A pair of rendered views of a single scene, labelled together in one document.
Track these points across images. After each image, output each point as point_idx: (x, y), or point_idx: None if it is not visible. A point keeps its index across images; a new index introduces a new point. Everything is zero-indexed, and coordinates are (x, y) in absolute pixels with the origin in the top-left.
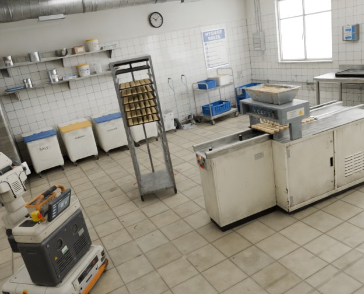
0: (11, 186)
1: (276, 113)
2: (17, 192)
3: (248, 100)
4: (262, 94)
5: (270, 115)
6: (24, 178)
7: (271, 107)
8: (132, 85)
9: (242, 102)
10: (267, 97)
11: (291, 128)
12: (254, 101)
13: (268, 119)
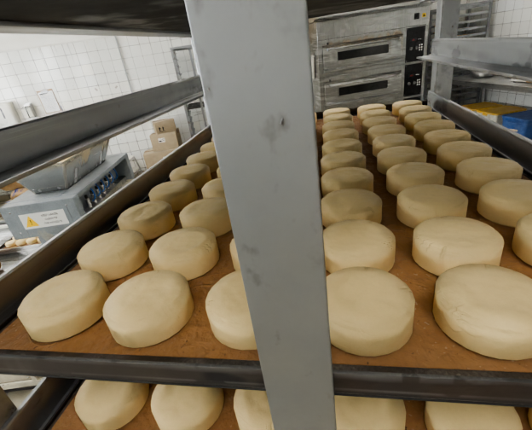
0: None
1: (107, 177)
2: None
3: (72, 190)
4: (92, 153)
5: (116, 178)
6: None
7: (118, 159)
8: (338, 110)
9: (81, 193)
10: (96, 155)
11: (121, 186)
12: (78, 183)
13: (114, 192)
